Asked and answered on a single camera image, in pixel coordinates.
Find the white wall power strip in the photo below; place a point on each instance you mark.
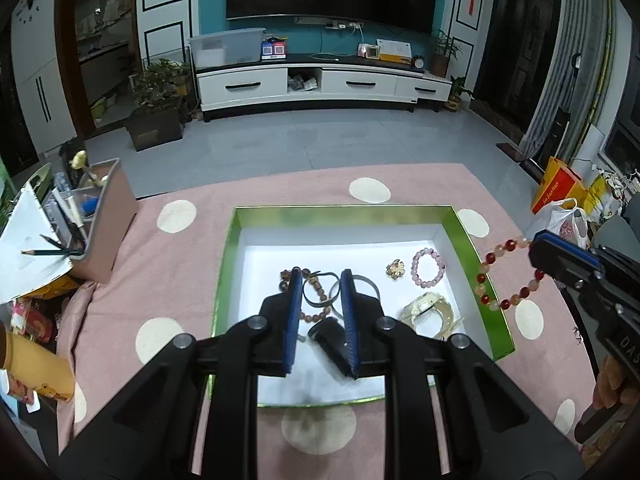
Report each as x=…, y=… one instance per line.
x=345, y=24

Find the large leafy green plant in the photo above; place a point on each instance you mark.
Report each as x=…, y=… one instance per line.
x=160, y=85

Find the dark pencil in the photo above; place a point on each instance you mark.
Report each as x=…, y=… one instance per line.
x=55, y=242
x=45, y=252

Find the white paper sheet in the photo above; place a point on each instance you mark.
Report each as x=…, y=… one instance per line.
x=25, y=240

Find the white plastic bag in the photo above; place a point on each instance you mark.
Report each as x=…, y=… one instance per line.
x=562, y=225

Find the yellow shopping bag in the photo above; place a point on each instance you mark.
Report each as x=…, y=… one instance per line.
x=602, y=200

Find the blue small sign stand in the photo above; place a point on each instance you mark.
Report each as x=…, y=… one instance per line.
x=267, y=51

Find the gold flower brooch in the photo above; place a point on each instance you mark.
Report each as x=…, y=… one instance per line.
x=396, y=268

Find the red small sign stand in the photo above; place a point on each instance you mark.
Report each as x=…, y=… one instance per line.
x=280, y=50

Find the black round table clock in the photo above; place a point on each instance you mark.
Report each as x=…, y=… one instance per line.
x=419, y=62

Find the small white desk device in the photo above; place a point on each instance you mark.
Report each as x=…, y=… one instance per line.
x=368, y=51

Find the clear plastic storage box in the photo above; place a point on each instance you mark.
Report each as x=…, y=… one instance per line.
x=225, y=50

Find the orange yellow paper bag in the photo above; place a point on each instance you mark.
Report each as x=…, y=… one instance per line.
x=557, y=187

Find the pink polka dot blanket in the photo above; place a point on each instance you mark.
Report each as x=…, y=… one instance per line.
x=300, y=185

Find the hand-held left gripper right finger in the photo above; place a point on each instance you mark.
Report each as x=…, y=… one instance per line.
x=350, y=320

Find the person's right hand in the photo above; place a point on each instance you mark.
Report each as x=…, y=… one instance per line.
x=610, y=385

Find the thin black bangle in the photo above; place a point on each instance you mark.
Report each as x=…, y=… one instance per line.
x=311, y=302

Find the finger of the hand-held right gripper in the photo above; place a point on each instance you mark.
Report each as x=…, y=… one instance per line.
x=565, y=250
x=555, y=265

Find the green box with white inside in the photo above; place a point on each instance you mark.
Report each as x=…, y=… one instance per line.
x=350, y=255

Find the white tall cabinet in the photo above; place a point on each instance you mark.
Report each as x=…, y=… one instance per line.
x=40, y=85

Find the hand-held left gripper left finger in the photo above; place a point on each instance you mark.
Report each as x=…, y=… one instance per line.
x=295, y=310

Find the small floor potted plant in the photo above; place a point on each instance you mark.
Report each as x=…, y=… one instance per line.
x=457, y=97

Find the grey striped curtain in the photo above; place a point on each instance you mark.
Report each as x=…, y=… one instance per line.
x=575, y=60

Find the yellow-headed wooden stick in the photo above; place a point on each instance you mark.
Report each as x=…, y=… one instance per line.
x=78, y=160

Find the white and yellow desk calendar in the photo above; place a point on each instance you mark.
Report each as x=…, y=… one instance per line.
x=395, y=50

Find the black wristwatch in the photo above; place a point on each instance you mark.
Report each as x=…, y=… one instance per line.
x=327, y=332

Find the white television cabinet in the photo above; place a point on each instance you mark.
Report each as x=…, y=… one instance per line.
x=250, y=85

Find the dark wooden door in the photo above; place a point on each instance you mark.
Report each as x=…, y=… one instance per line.
x=520, y=50

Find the pink desk organizer with tools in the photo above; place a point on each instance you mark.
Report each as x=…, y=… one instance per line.
x=112, y=225

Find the red printed box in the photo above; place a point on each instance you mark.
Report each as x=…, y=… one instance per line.
x=35, y=322

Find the green plastic basin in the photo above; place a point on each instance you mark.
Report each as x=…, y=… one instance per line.
x=100, y=109

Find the cream translucent wristwatch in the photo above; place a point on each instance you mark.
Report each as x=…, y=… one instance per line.
x=425, y=305

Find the dark rectangular planter box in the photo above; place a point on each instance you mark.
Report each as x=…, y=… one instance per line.
x=155, y=130

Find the yellow snack packet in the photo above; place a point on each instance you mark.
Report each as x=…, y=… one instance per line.
x=35, y=367

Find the potted plant in brown pot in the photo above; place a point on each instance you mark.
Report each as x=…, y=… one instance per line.
x=442, y=55

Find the black bag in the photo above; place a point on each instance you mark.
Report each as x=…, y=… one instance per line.
x=70, y=152

